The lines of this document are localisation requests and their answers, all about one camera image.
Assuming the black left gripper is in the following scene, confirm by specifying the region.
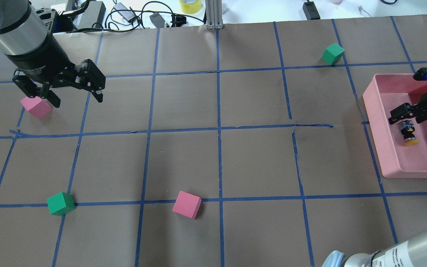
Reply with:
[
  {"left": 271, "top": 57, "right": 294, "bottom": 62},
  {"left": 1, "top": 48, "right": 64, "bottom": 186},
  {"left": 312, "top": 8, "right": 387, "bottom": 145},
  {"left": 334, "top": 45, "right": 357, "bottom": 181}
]
[{"left": 5, "top": 35, "right": 106, "bottom": 108}]

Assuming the yellow mushroom push button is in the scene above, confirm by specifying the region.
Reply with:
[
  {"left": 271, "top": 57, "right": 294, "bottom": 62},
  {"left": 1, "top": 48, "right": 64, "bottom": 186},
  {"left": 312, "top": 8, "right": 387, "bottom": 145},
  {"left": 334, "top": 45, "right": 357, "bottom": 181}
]
[{"left": 398, "top": 120, "right": 419, "bottom": 146}]

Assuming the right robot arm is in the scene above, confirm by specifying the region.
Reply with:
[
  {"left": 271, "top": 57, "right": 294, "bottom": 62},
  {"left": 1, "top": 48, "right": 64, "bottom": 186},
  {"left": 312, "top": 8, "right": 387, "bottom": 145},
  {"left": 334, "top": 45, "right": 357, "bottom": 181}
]
[{"left": 323, "top": 74, "right": 427, "bottom": 267}]

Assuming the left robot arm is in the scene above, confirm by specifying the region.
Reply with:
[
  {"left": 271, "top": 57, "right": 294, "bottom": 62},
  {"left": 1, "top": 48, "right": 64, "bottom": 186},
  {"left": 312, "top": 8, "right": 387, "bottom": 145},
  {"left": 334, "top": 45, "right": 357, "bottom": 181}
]
[{"left": 0, "top": 0, "right": 106, "bottom": 108}]

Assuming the pink foam cube far left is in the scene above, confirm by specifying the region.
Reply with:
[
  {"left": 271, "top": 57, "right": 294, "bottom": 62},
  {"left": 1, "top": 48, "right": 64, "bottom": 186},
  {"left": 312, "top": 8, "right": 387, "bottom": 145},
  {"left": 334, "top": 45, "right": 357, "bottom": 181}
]
[{"left": 19, "top": 96, "right": 53, "bottom": 119}]

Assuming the pink foam cube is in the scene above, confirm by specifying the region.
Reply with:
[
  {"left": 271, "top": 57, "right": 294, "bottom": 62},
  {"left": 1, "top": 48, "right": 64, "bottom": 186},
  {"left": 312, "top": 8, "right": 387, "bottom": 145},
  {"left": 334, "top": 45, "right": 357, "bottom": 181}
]
[
  {"left": 19, "top": 96, "right": 53, "bottom": 119},
  {"left": 172, "top": 191, "right": 202, "bottom": 220}
]

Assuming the pink plastic bin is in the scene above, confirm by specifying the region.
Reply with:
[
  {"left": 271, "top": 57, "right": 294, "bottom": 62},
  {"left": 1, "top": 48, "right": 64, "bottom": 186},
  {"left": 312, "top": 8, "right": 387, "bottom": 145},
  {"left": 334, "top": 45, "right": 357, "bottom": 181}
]
[{"left": 363, "top": 73, "right": 427, "bottom": 179}]

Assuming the black power adapter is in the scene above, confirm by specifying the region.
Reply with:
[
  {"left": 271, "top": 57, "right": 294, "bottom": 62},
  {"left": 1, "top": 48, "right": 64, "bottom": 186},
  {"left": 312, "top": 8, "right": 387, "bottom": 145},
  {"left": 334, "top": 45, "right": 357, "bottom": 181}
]
[{"left": 77, "top": 1, "right": 106, "bottom": 29}]

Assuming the green foam cube far right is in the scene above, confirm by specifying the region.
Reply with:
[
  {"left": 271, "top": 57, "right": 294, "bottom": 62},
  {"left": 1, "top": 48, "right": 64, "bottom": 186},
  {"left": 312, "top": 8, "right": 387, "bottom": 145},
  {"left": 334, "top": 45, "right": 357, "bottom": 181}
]
[{"left": 321, "top": 43, "right": 345, "bottom": 66}]

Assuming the green foam cube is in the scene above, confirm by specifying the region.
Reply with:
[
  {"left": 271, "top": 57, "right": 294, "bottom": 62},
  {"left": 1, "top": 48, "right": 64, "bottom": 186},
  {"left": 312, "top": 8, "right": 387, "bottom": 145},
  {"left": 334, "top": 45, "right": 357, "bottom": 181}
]
[
  {"left": 46, "top": 192, "right": 76, "bottom": 216},
  {"left": 321, "top": 43, "right": 345, "bottom": 66}
]

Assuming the green foam cube near left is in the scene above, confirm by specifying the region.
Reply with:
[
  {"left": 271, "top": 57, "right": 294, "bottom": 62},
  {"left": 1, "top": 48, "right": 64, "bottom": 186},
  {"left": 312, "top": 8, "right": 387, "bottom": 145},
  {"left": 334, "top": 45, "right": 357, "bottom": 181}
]
[{"left": 46, "top": 192, "right": 76, "bottom": 216}]

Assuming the yellow tape roll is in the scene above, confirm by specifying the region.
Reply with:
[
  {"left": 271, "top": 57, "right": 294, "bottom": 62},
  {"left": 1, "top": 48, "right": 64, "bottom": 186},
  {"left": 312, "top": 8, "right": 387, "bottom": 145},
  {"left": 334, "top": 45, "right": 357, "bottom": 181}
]
[{"left": 179, "top": 0, "right": 202, "bottom": 14}]

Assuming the pink foam cube centre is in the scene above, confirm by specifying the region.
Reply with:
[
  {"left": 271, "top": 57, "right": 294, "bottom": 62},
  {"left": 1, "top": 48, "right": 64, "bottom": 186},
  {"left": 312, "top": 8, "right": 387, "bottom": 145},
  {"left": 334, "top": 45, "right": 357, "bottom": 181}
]
[{"left": 172, "top": 191, "right": 202, "bottom": 220}]

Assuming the aluminium frame post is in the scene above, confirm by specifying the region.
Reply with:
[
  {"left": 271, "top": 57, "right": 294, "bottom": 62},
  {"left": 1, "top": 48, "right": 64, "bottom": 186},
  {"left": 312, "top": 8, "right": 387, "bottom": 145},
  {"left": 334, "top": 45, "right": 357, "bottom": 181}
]
[{"left": 205, "top": 0, "right": 224, "bottom": 29}]

